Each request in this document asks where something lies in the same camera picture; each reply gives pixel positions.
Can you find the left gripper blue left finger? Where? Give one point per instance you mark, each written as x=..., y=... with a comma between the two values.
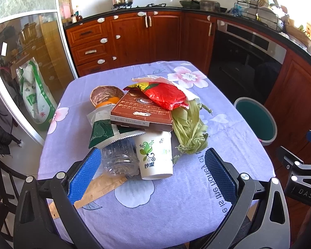
x=80, y=179

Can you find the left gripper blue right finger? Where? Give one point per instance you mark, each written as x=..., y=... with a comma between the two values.
x=221, y=173

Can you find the clear plastic bottle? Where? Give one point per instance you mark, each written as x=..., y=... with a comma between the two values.
x=120, y=159

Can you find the green white wrapper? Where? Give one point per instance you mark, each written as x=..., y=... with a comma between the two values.
x=104, y=132

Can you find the green corn husk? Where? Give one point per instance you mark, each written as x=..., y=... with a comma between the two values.
x=190, y=130

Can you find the white paper cup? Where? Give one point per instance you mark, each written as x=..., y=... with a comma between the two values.
x=154, y=153

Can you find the orange peel piece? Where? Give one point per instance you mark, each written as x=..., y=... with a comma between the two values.
x=112, y=100

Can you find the brown coconut shell bowl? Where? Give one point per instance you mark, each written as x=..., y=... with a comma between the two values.
x=104, y=92

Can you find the brown cardboard box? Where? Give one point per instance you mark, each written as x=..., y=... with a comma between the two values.
x=136, y=110

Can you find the red snack bag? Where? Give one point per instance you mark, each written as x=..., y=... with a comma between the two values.
x=167, y=96

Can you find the grey teal trash bin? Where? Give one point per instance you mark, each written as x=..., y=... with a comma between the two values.
x=258, y=118

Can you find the wooden kitchen cabinets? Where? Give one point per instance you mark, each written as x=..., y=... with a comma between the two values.
x=124, y=38

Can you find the brown paper scrap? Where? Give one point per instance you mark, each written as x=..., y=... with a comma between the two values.
x=99, y=187

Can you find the black chair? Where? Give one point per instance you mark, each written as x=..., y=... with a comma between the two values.
x=6, y=206

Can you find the green white rice sack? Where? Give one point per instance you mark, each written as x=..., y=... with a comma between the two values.
x=37, y=98

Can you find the black built-in oven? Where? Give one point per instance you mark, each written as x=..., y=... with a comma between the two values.
x=244, y=63

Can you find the glass sliding door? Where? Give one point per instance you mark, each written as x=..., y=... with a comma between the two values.
x=33, y=28

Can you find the dish drying rack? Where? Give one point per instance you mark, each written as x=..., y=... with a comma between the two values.
x=258, y=10

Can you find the dark wok on counter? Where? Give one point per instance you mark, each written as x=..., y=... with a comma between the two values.
x=190, y=4

